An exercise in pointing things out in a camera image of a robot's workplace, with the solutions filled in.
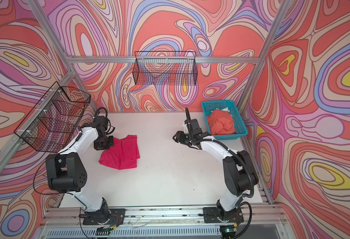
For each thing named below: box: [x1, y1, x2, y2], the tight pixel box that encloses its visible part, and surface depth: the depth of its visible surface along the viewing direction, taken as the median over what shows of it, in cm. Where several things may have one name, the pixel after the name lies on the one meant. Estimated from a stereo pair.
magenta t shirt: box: [98, 134, 141, 170], surface depth 92 cm
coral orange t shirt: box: [206, 109, 236, 135], surface depth 106 cm
